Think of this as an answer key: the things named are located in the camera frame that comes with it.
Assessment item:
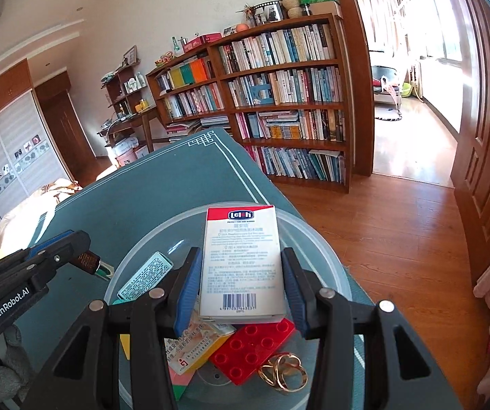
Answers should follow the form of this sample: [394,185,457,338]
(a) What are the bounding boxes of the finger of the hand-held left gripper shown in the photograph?
[22,230,93,285]
[25,230,77,258]

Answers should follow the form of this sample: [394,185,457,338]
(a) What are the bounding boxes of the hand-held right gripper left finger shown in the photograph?
[23,245,205,410]

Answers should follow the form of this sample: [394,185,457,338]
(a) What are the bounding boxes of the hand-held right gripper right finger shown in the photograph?
[280,247,463,410]

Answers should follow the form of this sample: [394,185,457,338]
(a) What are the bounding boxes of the white printed sachet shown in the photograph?
[117,251,172,301]

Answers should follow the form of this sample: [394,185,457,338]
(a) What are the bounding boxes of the pale green barcode box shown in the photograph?
[163,307,237,374]

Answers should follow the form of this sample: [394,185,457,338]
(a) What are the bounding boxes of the clear plastic container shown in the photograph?
[103,203,353,410]

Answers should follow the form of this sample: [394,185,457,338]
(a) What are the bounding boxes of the white box with red label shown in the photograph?
[198,205,286,324]

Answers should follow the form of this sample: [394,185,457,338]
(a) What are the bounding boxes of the gold pearl ring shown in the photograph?
[257,352,310,393]

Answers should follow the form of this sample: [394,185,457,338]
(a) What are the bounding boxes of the teal cloth desktop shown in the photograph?
[14,127,463,410]

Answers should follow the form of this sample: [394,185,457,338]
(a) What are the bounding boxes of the person's left hand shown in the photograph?
[0,324,33,401]

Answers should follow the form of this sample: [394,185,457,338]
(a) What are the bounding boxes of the red building block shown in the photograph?
[208,318,298,387]

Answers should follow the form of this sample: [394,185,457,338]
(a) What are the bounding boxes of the white sliding wardrobe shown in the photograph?
[0,59,76,246]

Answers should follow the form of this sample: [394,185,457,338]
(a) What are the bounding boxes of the pink bin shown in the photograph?
[115,147,137,167]

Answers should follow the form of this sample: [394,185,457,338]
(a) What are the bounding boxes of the brown room door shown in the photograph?
[34,71,97,181]

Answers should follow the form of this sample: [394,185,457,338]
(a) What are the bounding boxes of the wooden side desk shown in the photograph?
[97,106,165,155]

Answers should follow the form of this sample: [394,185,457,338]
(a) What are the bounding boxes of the wooden desk hutch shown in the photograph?
[101,62,150,117]

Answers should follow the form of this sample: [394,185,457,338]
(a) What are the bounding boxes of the stack of magazines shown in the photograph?
[165,115,231,142]

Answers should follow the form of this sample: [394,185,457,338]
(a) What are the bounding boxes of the wooden bookshelf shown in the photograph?
[145,14,352,194]

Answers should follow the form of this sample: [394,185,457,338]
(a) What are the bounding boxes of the rows of shelved books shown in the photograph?
[155,23,347,182]

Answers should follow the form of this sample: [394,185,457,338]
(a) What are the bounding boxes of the red tin box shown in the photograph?
[183,33,222,51]

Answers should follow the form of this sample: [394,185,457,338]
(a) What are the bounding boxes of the carved wooden door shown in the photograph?
[449,0,490,285]

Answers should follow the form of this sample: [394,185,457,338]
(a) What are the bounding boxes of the plain brown cardboard box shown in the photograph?
[309,1,342,18]

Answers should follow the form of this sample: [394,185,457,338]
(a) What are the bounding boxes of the woven baskets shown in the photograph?
[282,0,311,19]

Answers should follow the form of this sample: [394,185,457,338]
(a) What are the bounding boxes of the blue photo frame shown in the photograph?
[249,84,276,106]

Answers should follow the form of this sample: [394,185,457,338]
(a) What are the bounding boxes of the film strip photo frame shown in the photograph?
[248,1,285,25]

